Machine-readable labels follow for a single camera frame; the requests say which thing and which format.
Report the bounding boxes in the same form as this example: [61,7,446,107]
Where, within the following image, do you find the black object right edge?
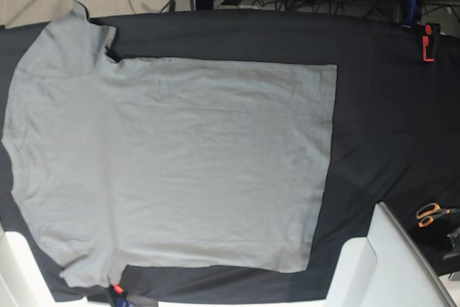
[443,228,460,260]

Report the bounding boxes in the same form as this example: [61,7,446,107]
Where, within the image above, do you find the grey T-shirt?
[1,3,337,288]

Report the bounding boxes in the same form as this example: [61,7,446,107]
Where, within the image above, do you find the white box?
[1,230,88,306]
[324,202,456,307]

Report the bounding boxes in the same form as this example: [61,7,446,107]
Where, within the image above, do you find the white box right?
[324,202,456,307]

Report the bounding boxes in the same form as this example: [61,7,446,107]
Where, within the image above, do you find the white box left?
[1,230,88,306]

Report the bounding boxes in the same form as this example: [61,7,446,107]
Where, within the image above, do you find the black table cloth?
[0,12,460,304]

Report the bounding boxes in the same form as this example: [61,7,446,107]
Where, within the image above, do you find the blue clamp on frame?
[400,0,417,27]

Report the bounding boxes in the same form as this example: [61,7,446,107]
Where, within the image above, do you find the orange handled scissors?
[415,203,459,228]

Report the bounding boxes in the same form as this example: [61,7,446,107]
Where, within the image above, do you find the red blue clamp bottom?
[106,285,131,307]

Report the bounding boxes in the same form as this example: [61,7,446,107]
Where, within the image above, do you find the red black clamp right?
[422,23,441,63]

